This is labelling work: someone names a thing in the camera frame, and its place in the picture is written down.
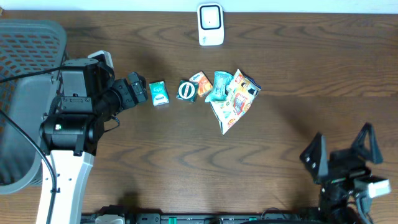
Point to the dark green round-logo packet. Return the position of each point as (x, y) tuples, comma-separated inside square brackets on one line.
[(187, 91)]

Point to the white barcode scanner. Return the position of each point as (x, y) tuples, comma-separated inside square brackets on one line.
[(210, 24)]

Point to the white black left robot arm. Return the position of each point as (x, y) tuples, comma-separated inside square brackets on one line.
[(69, 137)]

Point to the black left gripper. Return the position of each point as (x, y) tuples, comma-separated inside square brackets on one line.
[(129, 94)]

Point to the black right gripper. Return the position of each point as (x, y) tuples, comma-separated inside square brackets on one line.
[(343, 165)]

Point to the grey plastic shopping basket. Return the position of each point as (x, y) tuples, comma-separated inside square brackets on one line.
[(27, 46)]

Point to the white teal tissue pack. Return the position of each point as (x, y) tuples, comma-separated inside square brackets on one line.
[(159, 93)]

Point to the orange tissue packet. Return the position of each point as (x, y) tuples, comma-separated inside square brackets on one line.
[(204, 85)]

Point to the yellow printed bag pack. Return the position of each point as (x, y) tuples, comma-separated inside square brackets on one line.
[(240, 93)]

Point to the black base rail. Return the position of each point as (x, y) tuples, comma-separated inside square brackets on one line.
[(119, 214)]

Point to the teal snack packet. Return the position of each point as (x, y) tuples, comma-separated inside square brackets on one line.
[(221, 81)]

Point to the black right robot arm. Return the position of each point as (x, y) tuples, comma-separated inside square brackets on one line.
[(347, 184)]

